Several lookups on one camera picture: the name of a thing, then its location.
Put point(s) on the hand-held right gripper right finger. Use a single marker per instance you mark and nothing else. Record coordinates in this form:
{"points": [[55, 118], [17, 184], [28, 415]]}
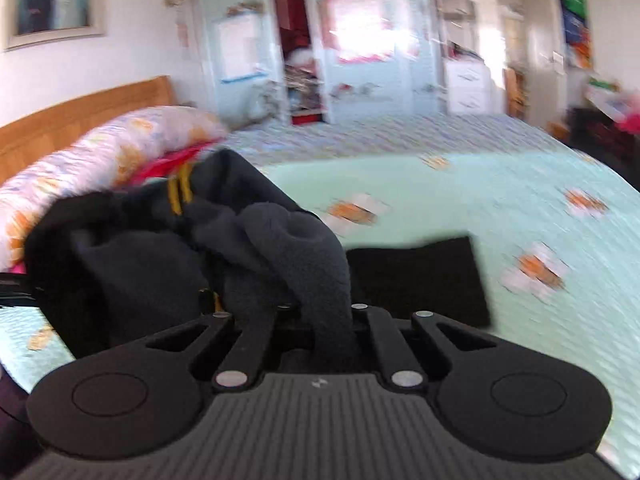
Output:
{"points": [[375, 325]]}

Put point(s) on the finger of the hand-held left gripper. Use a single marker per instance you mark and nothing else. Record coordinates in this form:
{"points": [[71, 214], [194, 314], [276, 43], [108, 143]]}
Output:
{"points": [[17, 290]]}

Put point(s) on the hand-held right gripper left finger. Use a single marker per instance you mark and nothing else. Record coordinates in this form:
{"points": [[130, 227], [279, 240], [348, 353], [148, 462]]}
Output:
{"points": [[260, 330]]}

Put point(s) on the black yellow-striped fleece pants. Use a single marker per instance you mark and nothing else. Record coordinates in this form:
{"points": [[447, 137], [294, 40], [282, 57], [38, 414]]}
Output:
{"points": [[150, 240]]}

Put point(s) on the pile of patterned clothes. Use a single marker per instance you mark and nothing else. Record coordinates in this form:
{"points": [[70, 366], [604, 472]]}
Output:
{"points": [[300, 82]]}

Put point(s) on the red hanging clothes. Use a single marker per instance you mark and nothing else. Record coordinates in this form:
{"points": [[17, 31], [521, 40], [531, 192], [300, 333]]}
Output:
{"points": [[295, 10]]}

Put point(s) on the floral rolled duvet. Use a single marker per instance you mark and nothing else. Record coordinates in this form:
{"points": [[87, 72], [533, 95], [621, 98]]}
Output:
{"points": [[75, 160]]}

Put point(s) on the wooden headboard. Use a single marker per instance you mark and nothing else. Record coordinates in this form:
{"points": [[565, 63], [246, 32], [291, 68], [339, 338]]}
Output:
{"points": [[50, 130]]}

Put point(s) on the mint bee-print quilted bedspread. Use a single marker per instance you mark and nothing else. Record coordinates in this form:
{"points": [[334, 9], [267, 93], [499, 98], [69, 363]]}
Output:
{"points": [[475, 185]]}

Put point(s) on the red blanket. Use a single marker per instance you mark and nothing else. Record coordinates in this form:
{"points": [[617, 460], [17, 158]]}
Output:
{"points": [[165, 165]]}

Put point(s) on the light blue sliding-door wardrobe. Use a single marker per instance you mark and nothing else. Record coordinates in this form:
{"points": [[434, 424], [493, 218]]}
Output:
{"points": [[360, 85]]}

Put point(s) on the white drawer cabinet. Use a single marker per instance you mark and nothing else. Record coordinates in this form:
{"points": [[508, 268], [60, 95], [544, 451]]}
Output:
{"points": [[467, 85]]}

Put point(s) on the blue framed chart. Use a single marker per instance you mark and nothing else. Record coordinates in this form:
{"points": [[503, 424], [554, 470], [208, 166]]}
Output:
{"points": [[240, 47]]}

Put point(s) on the black chair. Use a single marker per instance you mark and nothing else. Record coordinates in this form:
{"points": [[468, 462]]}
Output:
{"points": [[600, 150]]}

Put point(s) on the pink bordered poster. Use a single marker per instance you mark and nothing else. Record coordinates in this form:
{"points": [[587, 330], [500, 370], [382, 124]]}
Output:
{"points": [[367, 25]]}

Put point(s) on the red hanging ornament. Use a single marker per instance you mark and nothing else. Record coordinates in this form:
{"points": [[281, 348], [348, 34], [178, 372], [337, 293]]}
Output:
{"points": [[181, 30]]}

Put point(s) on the pile of plastic bags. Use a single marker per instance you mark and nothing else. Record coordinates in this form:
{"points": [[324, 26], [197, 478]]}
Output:
{"points": [[612, 105]]}

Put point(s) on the white door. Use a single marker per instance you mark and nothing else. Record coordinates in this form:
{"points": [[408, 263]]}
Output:
{"points": [[542, 35]]}

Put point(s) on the colourful hanging bags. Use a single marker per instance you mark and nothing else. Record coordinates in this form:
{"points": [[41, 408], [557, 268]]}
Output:
{"points": [[577, 30]]}

